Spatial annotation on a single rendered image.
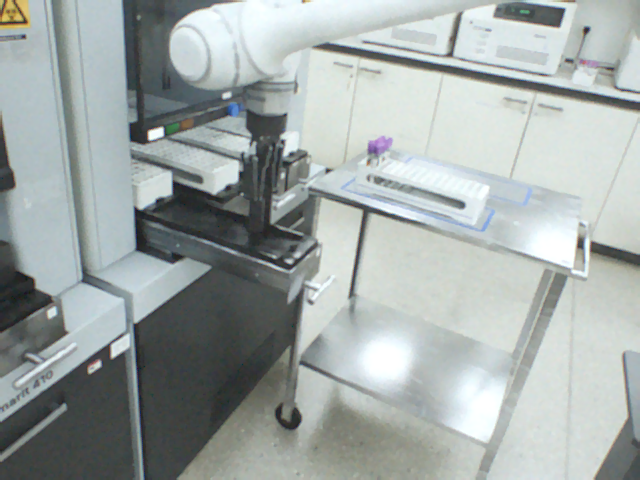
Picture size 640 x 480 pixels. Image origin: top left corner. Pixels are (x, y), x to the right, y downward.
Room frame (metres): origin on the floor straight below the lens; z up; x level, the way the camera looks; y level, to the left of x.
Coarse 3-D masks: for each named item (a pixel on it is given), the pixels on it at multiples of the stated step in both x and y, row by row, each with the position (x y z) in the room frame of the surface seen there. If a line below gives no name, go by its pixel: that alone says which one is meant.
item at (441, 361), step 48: (336, 192) 1.12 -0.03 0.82; (528, 192) 1.30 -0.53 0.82; (480, 240) 0.98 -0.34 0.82; (528, 240) 1.00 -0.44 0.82; (576, 240) 1.04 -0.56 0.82; (336, 336) 1.28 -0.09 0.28; (384, 336) 1.31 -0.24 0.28; (432, 336) 1.34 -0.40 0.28; (528, 336) 1.29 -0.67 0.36; (288, 384) 1.14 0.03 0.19; (384, 384) 1.09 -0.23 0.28; (432, 384) 1.12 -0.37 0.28; (480, 384) 1.15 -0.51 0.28; (480, 432) 0.97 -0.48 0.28
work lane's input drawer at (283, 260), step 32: (160, 224) 0.89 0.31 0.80; (192, 224) 0.91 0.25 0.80; (224, 224) 0.92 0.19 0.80; (192, 256) 0.85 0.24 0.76; (224, 256) 0.82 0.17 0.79; (256, 256) 0.81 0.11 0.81; (288, 256) 0.81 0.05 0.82; (320, 256) 0.89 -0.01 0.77; (288, 288) 0.77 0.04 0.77; (320, 288) 0.81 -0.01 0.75
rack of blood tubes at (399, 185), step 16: (384, 176) 1.13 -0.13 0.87; (400, 176) 1.12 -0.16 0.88; (416, 176) 1.13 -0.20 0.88; (432, 176) 1.15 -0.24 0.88; (448, 176) 1.17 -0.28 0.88; (368, 192) 1.15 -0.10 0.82; (400, 192) 1.12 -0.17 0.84; (416, 192) 1.18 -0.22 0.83; (432, 192) 1.18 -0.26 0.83; (448, 192) 1.07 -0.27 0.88; (464, 192) 1.08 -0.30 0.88; (480, 192) 1.09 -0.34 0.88; (432, 208) 1.08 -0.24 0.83; (448, 208) 1.07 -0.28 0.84; (464, 208) 1.06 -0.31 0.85; (480, 208) 1.07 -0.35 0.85
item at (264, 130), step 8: (248, 112) 0.90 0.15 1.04; (248, 120) 0.90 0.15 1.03; (256, 120) 0.89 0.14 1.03; (264, 120) 0.89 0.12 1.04; (272, 120) 0.89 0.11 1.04; (280, 120) 0.90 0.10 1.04; (248, 128) 0.90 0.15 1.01; (256, 128) 0.89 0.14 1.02; (264, 128) 0.89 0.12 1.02; (272, 128) 0.89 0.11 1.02; (280, 128) 0.90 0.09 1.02; (256, 136) 0.89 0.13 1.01; (264, 136) 0.90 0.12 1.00; (272, 136) 0.89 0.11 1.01; (256, 144) 0.88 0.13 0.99; (264, 144) 0.90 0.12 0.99; (256, 152) 0.89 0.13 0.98; (264, 152) 0.90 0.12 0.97
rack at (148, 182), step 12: (132, 168) 1.01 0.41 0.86; (144, 168) 1.01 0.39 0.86; (156, 168) 1.02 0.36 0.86; (132, 180) 0.95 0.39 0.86; (144, 180) 0.96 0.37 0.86; (156, 180) 0.96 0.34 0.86; (168, 180) 0.99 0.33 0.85; (144, 192) 0.93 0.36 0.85; (156, 192) 0.96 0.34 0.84; (168, 192) 0.99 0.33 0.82; (144, 204) 0.93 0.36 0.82
